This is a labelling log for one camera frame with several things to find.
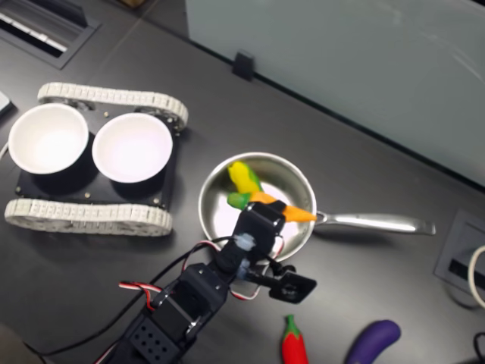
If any tracked vehicle with white tracks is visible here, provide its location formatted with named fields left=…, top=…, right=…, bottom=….
left=4, top=82, right=189, bottom=237

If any white bowl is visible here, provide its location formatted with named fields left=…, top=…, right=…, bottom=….
left=91, top=112, right=174, bottom=184
left=7, top=103, right=91, bottom=176

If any red toy chilli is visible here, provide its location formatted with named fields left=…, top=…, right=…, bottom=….
left=280, top=314, right=308, bottom=364

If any grey table cable box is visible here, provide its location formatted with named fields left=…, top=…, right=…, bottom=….
left=433, top=208, right=485, bottom=293

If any thick white cable loop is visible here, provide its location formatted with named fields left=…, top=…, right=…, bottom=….
left=467, top=244, right=485, bottom=309

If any frosted glass partition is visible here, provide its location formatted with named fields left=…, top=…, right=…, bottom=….
left=184, top=0, right=485, bottom=189

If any steel pan with long handle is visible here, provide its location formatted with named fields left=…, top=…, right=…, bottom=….
left=198, top=152, right=437, bottom=266

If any purple toy aubergine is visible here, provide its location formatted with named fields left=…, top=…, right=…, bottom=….
left=344, top=319, right=402, bottom=364

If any pale grey putty lump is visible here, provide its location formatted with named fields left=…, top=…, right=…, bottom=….
left=233, top=233, right=255, bottom=252

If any orange toy carrot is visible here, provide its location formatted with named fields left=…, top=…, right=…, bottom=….
left=226, top=191, right=318, bottom=224

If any dark table cable tray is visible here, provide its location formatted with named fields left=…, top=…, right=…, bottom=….
left=0, top=0, right=102, bottom=70

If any yellow green toy corn cob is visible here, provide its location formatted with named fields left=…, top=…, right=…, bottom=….
left=227, top=161, right=265, bottom=196

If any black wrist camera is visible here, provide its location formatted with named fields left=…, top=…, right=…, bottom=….
left=249, top=264, right=318, bottom=304

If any black partition clamp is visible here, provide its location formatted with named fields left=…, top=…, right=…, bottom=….
left=231, top=49, right=255, bottom=81

